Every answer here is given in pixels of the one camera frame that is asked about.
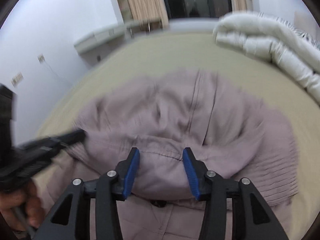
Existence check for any person's left hand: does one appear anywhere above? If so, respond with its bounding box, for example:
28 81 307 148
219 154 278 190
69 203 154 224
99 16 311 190
0 180 45 231

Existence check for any left beige curtain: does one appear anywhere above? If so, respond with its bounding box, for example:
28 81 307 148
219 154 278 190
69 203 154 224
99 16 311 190
128 0 169 27

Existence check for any white folded duvet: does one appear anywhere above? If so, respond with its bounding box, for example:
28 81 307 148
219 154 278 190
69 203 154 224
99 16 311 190
213 11 319 102

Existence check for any white wall desk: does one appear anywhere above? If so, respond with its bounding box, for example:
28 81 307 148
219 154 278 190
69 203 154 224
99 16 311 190
73 17 161 54

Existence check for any zebra print pillow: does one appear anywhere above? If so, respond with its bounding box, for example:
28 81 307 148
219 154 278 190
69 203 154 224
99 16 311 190
258 11 319 50

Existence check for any wall power socket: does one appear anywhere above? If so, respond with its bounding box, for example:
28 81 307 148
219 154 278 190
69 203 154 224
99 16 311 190
37 54 45 63

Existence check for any olive green bed sheet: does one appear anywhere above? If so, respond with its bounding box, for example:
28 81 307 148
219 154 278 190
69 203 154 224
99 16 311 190
37 32 319 239

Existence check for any mauve puffer coat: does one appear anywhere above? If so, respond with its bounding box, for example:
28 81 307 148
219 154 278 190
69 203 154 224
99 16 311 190
42 70 298 239

